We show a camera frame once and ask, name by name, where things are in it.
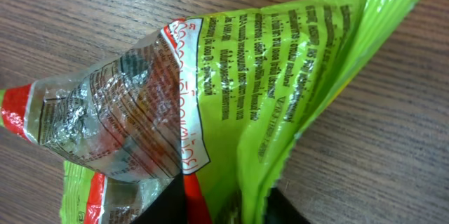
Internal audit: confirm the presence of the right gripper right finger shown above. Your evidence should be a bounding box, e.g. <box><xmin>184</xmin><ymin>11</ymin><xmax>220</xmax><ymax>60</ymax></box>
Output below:
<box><xmin>264</xmin><ymin>187</ymin><xmax>311</xmax><ymax>224</ymax></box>

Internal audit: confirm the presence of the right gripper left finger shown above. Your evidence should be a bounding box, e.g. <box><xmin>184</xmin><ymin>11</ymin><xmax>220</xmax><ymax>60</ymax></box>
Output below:
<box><xmin>131</xmin><ymin>174</ymin><xmax>186</xmax><ymax>224</ymax></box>

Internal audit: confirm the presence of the green gummy candy bag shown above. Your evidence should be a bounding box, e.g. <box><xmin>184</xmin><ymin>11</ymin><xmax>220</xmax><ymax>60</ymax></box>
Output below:
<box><xmin>1</xmin><ymin>0</ymin><xmax>419</xmax><ymax>223</ymax></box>

